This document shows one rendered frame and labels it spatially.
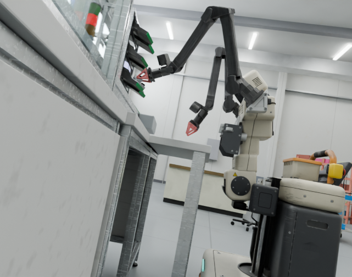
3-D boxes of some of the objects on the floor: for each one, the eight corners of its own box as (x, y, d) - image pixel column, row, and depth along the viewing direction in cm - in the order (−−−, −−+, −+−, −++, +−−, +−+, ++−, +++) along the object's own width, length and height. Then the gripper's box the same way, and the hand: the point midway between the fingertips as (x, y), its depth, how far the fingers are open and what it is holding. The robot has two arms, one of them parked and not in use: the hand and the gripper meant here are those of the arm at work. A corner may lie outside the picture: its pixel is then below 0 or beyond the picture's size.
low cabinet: (235, 206, 780) (240, 177, 789) (246, 219, 556) (253, 178, 566) (174, 194, 804) (179, 166, 813) (161, 201, 581) (169, 163, 590)
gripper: (161, 74, 161) (136, 81, 162) (163, 79, 171) (140, 86, 172) (158, 63, 162) (134, 70, 163) (161, 70, 172) (138, 76, 173)
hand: (138, 78), depth 168 cm, fingers closed on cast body, 4 cm apart
